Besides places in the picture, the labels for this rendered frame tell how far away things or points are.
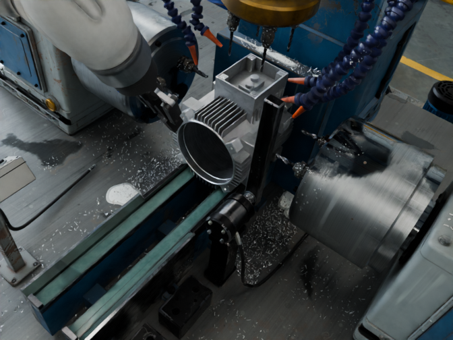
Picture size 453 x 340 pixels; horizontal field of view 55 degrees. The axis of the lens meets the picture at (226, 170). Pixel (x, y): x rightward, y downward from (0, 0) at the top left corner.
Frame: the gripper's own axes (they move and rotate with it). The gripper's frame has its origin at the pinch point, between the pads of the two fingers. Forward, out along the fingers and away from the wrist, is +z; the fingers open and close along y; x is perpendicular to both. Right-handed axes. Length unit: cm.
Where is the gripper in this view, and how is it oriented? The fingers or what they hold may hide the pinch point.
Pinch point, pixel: (170, 118)
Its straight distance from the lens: 85.8
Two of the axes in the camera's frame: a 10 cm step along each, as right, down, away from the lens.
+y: -7.9, -5.1, 3.4
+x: -5.7, 8.1, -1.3
